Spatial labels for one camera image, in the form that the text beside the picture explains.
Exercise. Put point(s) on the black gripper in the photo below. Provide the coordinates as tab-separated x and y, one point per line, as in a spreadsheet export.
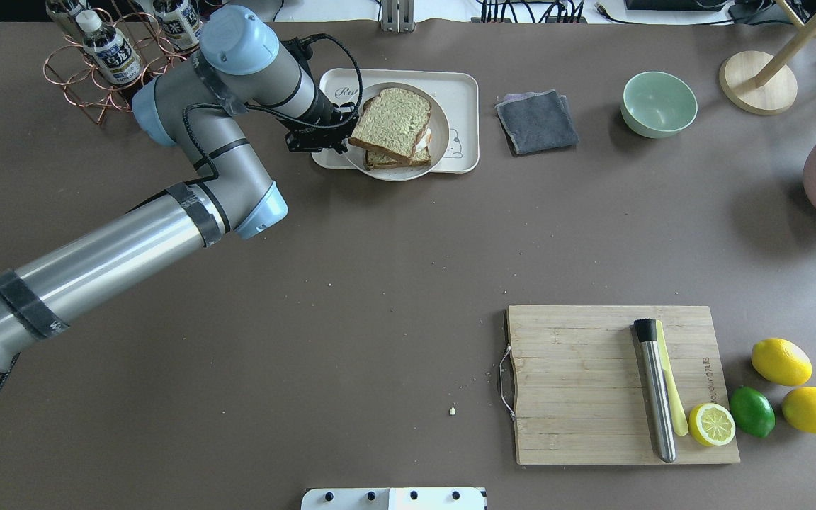
326	113

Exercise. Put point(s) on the bread slice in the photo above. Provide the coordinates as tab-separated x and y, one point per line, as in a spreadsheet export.
392	122
377	161

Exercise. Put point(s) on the white round plate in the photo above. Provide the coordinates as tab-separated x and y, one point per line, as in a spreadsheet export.
401	133

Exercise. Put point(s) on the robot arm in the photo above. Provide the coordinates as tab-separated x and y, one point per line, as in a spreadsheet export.
241	66

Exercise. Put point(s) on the cream rabbit tray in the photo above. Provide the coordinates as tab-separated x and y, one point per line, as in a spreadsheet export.
454	123

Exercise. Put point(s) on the fried egg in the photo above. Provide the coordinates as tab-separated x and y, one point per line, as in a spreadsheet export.
424	140

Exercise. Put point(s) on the right tea bottle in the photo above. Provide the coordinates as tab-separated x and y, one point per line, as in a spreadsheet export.
180	23

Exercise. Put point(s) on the tea bottle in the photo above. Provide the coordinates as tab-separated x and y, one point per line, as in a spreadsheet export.
115	56
180	23
64	14

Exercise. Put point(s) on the grey folded cloth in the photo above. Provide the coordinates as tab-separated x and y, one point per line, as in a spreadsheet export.
536	121

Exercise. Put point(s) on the front tea bottle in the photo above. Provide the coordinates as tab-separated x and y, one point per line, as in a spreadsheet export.
115	56

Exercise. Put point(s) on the left tea bottle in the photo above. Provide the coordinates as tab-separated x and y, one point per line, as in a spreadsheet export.
64	14

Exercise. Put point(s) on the green ceramic bowl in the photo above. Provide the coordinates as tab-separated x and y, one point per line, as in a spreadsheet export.
658	105

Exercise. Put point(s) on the bamboo cutting board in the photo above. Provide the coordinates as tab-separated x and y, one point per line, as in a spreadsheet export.
577	397

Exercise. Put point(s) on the wooden cup stand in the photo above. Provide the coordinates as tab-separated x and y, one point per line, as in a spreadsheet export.
763	84

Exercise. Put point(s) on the yellow plastic knife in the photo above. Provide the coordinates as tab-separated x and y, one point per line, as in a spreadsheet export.
679	419

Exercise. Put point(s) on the half lemon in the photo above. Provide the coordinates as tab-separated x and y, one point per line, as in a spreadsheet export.
711	425

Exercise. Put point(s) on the upper whole lemon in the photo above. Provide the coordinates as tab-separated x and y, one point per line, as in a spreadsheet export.
781	362

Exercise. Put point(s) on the green lime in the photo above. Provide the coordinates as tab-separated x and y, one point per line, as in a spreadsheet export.
752	412

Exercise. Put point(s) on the copper wire bottle rack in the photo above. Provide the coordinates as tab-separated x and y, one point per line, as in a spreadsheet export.
83	86

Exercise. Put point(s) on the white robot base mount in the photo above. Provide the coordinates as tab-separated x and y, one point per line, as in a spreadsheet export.
395	498

